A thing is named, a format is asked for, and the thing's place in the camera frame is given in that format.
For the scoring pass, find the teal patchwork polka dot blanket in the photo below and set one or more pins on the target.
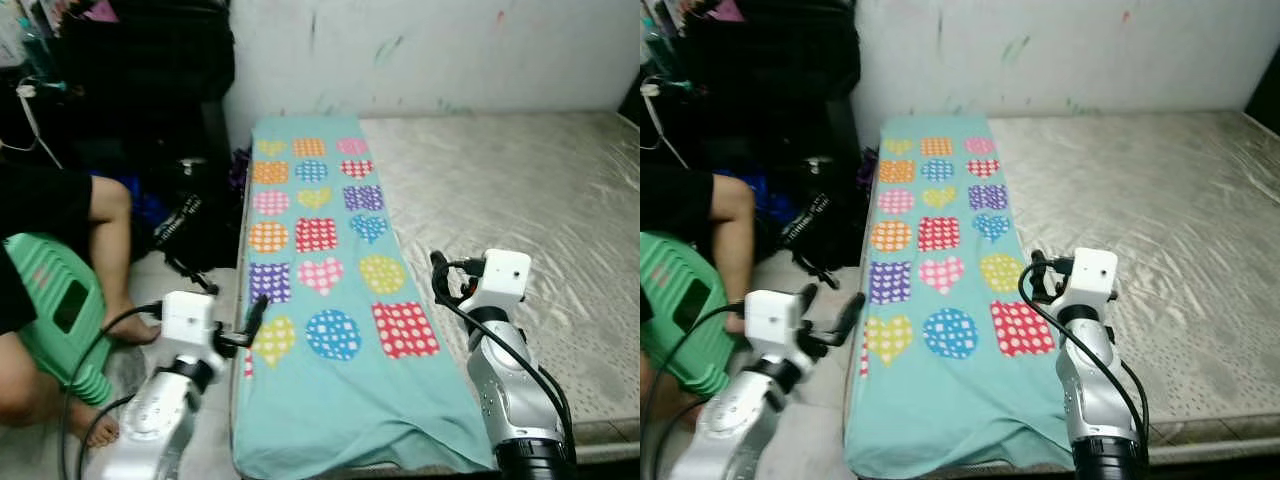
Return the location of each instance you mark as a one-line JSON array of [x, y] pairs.
[[340, 400], [950, 410]]

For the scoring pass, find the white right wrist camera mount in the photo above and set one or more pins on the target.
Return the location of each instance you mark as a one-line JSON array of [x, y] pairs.
[[1090, 278], [503, 278]]

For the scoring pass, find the black sports bag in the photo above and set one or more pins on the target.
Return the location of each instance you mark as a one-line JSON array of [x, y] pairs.
[[825, 230], [195, 230]]

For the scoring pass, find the blue plastic bag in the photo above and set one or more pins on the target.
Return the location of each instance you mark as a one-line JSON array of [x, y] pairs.
[[150, 205], [770, 192]]

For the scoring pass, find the black tufted headboard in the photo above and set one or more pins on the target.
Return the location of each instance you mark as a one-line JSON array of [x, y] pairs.
[[1265, 100]]

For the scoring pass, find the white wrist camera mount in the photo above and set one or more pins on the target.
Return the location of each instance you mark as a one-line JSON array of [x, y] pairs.
[[503, 278], [775, 320], [188, 320], [1090, 278]]

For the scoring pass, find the quilted grey mattress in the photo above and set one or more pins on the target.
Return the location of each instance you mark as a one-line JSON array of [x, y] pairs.
[[1150, 200], [520, 200]]

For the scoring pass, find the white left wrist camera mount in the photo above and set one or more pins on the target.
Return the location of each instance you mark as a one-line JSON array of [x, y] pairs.
[[188, 320], [775, 320]]

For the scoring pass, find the pink paper item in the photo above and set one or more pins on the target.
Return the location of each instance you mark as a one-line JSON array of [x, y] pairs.
[[102, 10], [727, 10]]

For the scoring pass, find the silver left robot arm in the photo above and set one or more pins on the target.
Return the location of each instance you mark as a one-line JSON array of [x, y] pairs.
[[740, 430], [150, 430]]

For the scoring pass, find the green plastic stool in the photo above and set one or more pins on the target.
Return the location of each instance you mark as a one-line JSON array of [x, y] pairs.
[[50, 290], [680, 290]]

